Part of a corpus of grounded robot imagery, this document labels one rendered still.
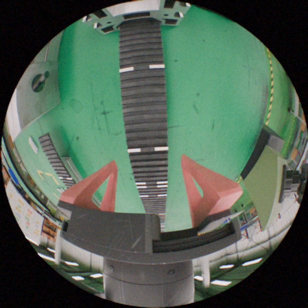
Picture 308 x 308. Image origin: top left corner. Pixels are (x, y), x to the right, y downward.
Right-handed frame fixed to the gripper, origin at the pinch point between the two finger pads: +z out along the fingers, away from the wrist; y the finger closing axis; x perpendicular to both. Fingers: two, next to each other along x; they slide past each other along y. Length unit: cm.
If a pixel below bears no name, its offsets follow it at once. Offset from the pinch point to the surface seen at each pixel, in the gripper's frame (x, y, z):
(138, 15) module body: -18.5, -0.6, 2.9
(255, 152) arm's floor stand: 8.1, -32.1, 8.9
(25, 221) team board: 110, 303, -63
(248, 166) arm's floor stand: 13.7, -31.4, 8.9
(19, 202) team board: 76, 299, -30
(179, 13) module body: -18.7, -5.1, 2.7
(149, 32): -15.8, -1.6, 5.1
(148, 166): 2.3, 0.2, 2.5
